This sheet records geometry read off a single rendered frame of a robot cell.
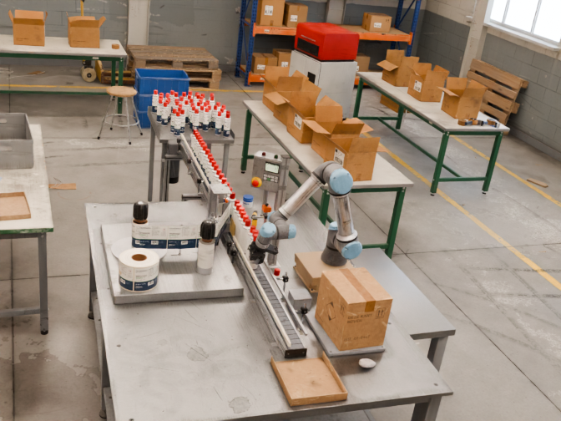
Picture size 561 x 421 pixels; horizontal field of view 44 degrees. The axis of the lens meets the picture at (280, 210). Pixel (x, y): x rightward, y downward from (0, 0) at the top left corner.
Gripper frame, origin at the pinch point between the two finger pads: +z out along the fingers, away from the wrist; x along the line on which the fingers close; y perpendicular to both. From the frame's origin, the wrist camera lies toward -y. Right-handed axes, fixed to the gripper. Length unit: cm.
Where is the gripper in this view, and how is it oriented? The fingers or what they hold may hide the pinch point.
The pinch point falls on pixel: (257, 262)
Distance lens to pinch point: 387.1
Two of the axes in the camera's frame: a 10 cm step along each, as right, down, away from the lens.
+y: -9.5, 0.2, -3.2
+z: -2.5, 5.7, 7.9
